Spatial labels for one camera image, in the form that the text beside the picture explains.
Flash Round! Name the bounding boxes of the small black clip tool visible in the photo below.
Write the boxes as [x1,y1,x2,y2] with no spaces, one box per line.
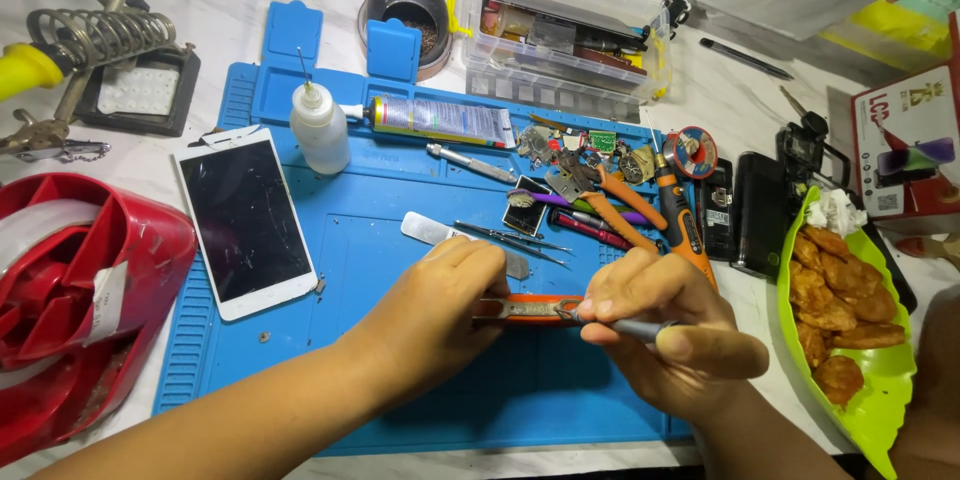
[663,0,692,39]

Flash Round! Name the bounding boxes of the flat metal spudger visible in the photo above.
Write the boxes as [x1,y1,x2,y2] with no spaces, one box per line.
[399,210,532,282]

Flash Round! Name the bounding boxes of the coil soldering stand black base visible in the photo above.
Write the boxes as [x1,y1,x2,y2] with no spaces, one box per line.
[26,7,202,138]

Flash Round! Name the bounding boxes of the metal helping hand clamp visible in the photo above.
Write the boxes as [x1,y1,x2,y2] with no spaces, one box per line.
[0,0,151,165]

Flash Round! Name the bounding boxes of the black opened phone body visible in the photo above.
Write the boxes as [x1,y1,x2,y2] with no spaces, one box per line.
[775,84,853,205]

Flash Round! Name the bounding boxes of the plain black phone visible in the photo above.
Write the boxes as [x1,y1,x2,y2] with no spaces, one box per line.
[730,152,790,279]

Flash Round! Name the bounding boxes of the black pen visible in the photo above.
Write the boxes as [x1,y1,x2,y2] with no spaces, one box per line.
[699,37,795,82]

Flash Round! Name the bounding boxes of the yellow green carton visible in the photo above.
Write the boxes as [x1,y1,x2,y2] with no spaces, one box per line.
[817,0,960,78]

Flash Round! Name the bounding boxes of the small black phone screen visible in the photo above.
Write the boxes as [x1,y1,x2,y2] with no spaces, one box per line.
[500,174,553,238]

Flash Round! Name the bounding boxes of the silver pen shaped tool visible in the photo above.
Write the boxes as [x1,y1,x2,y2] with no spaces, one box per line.
[425,141,519,186]

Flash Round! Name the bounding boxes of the red tape dispenser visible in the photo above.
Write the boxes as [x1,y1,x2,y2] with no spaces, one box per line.
[0,172,198,466]

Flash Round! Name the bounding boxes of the orange electric screwdriver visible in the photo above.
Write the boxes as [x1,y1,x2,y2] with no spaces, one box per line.
[645,111,719,291]

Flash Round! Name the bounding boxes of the person's left hand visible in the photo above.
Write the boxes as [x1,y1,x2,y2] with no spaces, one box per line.
[343,236,513,420]

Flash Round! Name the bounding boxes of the crumpled white tissue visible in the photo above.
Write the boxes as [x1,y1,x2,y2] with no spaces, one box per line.
[805,188,870,238]

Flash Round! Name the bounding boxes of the white smartphone with cracked screen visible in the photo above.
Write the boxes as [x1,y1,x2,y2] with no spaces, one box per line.
[174,127,320,322]

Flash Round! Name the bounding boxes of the yellow handled soldering iron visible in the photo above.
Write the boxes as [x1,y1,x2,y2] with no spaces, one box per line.
[0,42,67,103]

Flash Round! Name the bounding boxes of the grey precision screwdriver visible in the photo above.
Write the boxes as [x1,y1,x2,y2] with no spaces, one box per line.
[556,307,682,344]

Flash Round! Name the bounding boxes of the person's right hand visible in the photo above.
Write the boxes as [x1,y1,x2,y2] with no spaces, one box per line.
[576,247,771,426]

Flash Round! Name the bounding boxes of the pile of fried snacks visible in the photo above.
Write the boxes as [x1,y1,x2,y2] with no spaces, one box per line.
[787,225,908,408]

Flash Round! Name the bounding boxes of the clear plastic box yellow latches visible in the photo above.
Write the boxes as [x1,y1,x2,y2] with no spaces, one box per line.
[447,0,673,122]

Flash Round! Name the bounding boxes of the orange phone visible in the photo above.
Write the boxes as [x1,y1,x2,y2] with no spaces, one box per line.
[472,294,586,330]

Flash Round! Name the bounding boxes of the heap of small phone parts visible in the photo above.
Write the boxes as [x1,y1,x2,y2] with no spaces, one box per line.
[516,114,663,190]

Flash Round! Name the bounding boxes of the green leaf shaped plate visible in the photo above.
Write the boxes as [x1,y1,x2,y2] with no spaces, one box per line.
[775,186,918,480]

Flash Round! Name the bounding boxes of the white cleaning sponge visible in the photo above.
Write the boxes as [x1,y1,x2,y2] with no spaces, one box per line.
[96,65,181,116]

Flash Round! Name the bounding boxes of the purple toothbrush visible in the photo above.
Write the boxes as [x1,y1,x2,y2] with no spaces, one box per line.
[506,187,651,227]

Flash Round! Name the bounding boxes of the white needle tip squeeze bottle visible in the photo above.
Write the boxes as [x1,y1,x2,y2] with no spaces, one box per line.
[289,47,353,177]

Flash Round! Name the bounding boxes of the orange handled pliers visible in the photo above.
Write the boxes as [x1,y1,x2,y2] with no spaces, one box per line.
[558,150,669,254]

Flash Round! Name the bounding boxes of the black phone with white label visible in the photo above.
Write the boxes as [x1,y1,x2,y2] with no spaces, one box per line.
[693,157,737,263]

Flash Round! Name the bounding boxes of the clear tape roll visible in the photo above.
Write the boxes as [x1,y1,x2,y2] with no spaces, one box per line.
[0,198,130,391]

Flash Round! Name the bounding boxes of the silver glue tube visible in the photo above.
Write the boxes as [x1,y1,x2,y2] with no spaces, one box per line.
[339,95,519,150]

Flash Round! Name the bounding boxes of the red handled screwdriver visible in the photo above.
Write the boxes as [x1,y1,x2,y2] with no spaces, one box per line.
[546,207,636,252]

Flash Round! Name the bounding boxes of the solder wire spool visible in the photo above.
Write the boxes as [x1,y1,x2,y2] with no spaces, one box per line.
[663,126,720,182]

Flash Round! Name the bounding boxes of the blue silicone repair mat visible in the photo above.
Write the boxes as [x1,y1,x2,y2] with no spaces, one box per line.
[152,0,695,459]

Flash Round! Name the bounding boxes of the red and white carton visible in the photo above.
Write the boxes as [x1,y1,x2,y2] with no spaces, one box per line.
[850,11,960,223]

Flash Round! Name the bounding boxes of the metal tweezers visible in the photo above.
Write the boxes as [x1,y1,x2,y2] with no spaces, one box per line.
[452,219,576,254]
[480,228,573,270]

